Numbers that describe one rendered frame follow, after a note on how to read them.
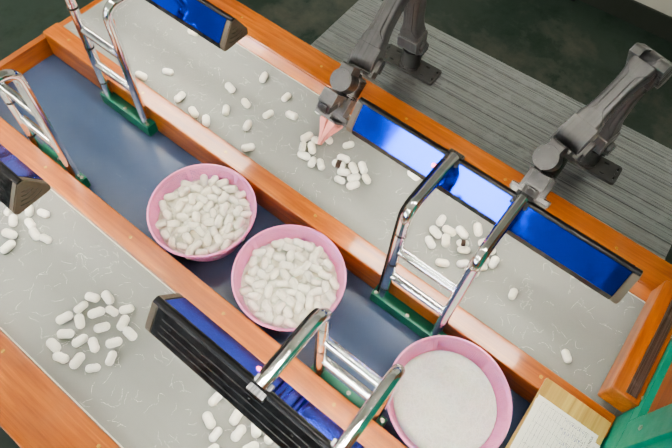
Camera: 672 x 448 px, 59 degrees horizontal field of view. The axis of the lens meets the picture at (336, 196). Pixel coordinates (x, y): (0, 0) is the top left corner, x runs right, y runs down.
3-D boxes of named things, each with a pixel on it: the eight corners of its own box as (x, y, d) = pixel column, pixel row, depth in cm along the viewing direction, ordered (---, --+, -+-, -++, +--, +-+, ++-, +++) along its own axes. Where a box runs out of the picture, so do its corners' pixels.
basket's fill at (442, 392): (426, 336, 139) (431, 328, 135) (509, 397, 133) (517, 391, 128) (370, 414, 130) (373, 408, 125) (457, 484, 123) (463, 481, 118)
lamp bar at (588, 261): (367, 108, 129) (370, 85, 123) (633, 274, 111) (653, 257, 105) (344, 130, 125) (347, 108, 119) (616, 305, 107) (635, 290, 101)
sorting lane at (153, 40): (137, -17, 193) (135, -22, 192) (659, 317, 141) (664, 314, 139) (62, 32, 180) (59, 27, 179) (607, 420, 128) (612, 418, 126)
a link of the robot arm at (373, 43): (372, 74, 149) (432, -41, 141) (343, 58, 151) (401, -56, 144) (385, 80, 160) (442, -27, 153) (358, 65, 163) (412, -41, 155)
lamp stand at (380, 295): (412, 245, 153) (448, 141, 115) (478, 291, 147) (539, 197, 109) (369, 299, 144) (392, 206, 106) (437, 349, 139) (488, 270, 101)
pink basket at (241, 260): (258, 230, 153) (255, 211, 145) (356, 258, 150) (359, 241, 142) (218, 324, 139) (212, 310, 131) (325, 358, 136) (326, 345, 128)
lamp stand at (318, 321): (315, 366, 135) (319, 291, 97) (385, 423, 129) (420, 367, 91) (259, 435, 127) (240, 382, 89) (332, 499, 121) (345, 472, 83)
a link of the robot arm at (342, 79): (350, 98, 144) (374, 54, 141) (322, 82, 146) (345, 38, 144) (365, 103, 155) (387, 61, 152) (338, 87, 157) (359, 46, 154)
